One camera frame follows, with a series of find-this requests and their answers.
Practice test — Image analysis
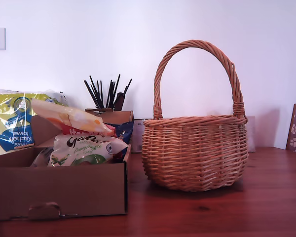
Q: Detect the white speckled sweets bag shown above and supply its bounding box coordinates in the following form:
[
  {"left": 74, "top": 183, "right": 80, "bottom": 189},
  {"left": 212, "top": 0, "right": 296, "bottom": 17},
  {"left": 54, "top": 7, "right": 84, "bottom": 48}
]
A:
[{"left": 31, "top": 147, "right": 52, "bottom": 168}]

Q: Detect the blue Terry's orange eggs bag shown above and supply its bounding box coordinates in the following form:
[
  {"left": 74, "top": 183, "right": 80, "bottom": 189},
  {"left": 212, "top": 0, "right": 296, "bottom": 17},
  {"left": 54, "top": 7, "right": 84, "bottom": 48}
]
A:
[{"left": 111, "top": 120, "right": 134, "bottom": 145}]

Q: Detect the woven wicker basket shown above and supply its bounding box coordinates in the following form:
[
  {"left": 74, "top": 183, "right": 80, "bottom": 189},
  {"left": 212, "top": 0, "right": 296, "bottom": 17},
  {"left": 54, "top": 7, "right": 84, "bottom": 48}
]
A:
[{"left": 141, "top": 39, "right": 249, "bottom": 193}]

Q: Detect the white Maltesers mini bunnies bag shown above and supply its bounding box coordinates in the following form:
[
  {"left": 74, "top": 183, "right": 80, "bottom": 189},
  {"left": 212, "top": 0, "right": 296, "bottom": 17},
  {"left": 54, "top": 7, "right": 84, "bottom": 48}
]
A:
[{"left": 31, "top": 98, "right": 116, "bottom": 138}]

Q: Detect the white green Galaxy eggs bag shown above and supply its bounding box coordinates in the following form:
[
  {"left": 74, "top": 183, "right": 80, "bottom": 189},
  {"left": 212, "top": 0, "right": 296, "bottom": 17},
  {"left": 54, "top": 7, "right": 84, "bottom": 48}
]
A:
[{"left": 47, "top": 134, "right": 129, "bottom": 167}]

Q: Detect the wooden chair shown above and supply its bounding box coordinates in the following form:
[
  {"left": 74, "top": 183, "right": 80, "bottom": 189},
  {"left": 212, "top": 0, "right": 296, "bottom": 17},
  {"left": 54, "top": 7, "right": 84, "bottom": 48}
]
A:
[{"left": 285, "top": 103, "right": 296, "bottom": 154}]

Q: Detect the brown cardboard box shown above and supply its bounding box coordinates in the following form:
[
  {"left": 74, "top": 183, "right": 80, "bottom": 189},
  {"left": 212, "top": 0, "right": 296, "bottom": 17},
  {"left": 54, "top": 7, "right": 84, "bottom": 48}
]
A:
[{"left": 0, "top": 108, "right": 134, "bottom": 222}]

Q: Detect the kitchen towel pack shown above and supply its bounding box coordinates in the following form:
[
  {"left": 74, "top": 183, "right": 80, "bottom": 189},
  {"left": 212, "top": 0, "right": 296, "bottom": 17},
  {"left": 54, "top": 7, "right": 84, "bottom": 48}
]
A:
[{"left": 0, "top": 89, "right": 70, "bottom": 157}]

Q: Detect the dark brown bottle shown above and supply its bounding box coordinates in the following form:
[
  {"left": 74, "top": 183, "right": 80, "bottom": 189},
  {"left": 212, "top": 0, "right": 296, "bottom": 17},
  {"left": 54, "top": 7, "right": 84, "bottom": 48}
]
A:
[{"left": 113, "top": 92, "right": 126, "bottom": 112}]

